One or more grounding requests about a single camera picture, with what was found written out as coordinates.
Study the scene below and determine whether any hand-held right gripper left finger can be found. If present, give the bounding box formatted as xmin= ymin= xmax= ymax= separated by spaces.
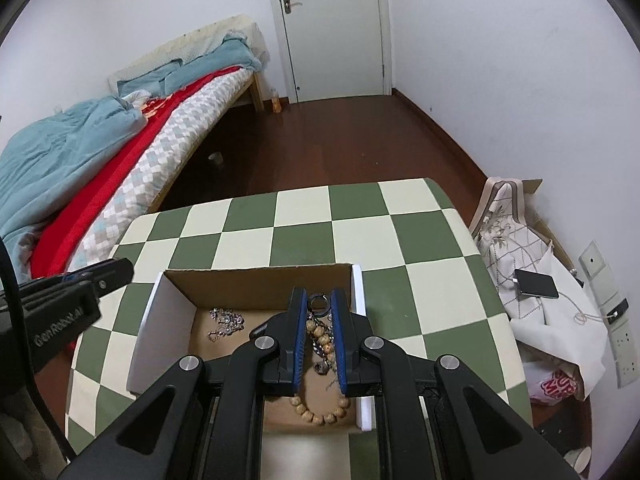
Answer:
xmin=57 ymin=287 xmax=308 ymax=480

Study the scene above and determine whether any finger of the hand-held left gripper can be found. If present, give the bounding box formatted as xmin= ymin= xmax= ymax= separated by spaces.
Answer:
xmin=60 ymin=257 xmax=135 ymax=295

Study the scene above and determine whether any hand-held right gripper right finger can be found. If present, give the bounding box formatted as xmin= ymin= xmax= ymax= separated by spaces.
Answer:
xmin=330 ymin=287 xmax=581 ymax=480

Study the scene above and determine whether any silver chain bracelet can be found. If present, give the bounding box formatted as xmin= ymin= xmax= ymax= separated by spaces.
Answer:
xmin=305 ymin=310 xmax=337 ymax=376

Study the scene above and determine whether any wooden bead bracelet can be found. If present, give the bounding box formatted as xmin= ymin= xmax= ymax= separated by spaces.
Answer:
xmin=289 ymin=317 xmax=353 ymax=426

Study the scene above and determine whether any crystal bead bracelet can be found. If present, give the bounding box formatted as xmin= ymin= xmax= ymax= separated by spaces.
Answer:
xmin=207 ymin=307 xmax=246 ymax=343

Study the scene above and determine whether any cardboard box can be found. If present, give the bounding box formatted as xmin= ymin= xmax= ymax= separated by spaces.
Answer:
xmin=126 ymin=262 xmax=376 ymax=433

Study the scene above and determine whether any red blanket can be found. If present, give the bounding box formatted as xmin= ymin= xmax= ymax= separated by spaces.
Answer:
xmin=30 ymin=65 xmax=241 ymax=278

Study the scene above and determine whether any green checkered table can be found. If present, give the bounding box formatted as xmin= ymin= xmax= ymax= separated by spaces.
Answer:
xmin=65 ymin=176 xmax=533 ymax=480

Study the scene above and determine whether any blue quilt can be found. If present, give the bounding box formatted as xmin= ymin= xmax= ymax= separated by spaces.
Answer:
xmin=0 ymin=94 xmax=147 ymax=281

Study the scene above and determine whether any grey checkered bed sheet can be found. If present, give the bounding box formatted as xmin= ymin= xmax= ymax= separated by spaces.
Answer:
xmin=67 ymin=67 xmax=253 ymax=273

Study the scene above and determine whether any blue pillow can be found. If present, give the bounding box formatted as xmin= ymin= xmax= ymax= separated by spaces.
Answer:
xmin=118 ymin=60 xmax=183 ymax=97

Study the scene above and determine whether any dark smartphone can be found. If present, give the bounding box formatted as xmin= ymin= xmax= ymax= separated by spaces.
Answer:
xmin=514 ymin=268 xmax=560 ymax=301

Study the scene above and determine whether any white patterned bag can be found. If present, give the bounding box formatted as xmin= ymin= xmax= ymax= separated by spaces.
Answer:
xmin=470 ymin=176 xmax=608 ymax=401

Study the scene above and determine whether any red and white plastic bag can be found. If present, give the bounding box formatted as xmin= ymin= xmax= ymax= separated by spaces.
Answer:
xmin=522 ymin=360 xmax=583 ymax=406

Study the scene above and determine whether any crumpled blue blanket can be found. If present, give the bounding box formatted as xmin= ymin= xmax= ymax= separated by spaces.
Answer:
xmin=165 ymin=32 xmax=263 ymax=92

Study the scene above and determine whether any white paper cup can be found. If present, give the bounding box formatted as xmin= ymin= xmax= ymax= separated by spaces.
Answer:
xmin=562 ymin=446 xmax=594 ymax=474

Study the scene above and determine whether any bed with beige headboard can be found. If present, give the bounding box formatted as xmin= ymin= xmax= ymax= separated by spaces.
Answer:
xmin=0 ymin=14 xmax=268 ymax=281

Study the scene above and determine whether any white door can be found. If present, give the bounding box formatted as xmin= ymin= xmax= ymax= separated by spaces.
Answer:
xmin=263 ymin=0 xmax=393 ymax=103

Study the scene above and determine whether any white charging cable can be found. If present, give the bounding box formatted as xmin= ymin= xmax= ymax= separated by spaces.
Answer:
xmin=522 ymin=280 xmax=611 ymax=327

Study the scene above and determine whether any white wall socket strip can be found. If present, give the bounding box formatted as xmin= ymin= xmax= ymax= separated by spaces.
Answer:
xmin=578 ymin=241 xmax=640 ymax=389

